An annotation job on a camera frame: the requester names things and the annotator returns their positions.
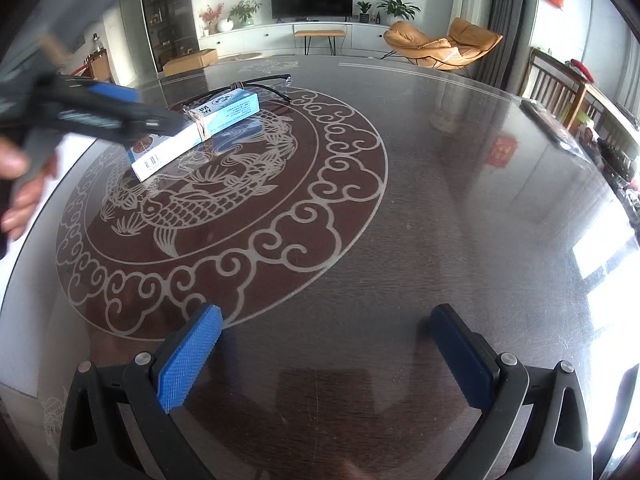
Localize cardboard box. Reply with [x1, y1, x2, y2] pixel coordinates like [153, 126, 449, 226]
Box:
[162, 48, 219, 77]

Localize red flower plant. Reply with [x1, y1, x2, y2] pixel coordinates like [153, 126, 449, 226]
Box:
[199, 4, 226, 36]

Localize dark patterned desktop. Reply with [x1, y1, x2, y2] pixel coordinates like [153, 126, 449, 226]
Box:
[0, 55, 640, 480]

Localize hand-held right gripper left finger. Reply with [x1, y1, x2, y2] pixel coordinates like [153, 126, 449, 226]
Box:
[57, 302, 224, 480]

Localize red cloth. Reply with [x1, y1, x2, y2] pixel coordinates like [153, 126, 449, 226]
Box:
[565, 59, 596, 83]

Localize wooden chair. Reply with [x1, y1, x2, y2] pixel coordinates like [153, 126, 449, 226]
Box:
[529, 47, 596, 126]

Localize white television cabinet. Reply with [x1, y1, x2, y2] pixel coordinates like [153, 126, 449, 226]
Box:
[197, 20, 396, 58]

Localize green potted plant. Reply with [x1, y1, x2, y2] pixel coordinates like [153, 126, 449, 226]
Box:
[227, 0, 262, 28]

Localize wooden bench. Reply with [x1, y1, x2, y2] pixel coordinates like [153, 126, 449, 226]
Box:
[293, 29, 347, 56]

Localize dark flat device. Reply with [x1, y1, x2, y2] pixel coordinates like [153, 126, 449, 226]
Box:
[520, 99, 576, 146]

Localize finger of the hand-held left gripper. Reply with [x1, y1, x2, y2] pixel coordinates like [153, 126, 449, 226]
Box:
[35, 79, 144, 109]
[57, 106, 194, 142]

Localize tan elastic band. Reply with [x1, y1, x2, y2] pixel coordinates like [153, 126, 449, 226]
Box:
[192, 110, 212, 143]

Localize grey curtain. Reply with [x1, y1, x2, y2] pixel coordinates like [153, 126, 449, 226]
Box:
[487, 0, 531, 96]

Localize person's left hand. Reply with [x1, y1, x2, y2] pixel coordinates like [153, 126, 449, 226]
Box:
[0, 141, 57, 242]

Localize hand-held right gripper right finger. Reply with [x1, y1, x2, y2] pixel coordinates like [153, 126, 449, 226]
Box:
[430, 304, 596, 480]

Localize black glasses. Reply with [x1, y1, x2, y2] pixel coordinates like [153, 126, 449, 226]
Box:
[182, 74, 293, 111]

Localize dark glass display cabinet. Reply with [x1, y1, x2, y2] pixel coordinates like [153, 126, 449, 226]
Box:
[139, 0, 198, 68]

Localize orange lounge chair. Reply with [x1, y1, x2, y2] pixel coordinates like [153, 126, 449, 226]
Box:
[382, 17, 503, 72]

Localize large leafy potted plant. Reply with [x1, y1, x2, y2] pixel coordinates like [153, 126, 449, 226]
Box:
[375, 0, 421, 25]

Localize wooden sideboard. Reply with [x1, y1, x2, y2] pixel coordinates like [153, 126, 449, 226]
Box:
[82, 47, 113, 83]

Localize black television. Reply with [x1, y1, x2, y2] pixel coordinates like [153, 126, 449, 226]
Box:
[270, 0, 354, 23]

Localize blue and white box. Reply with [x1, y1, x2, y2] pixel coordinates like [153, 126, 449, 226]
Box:
[131, 87, 261, 182]

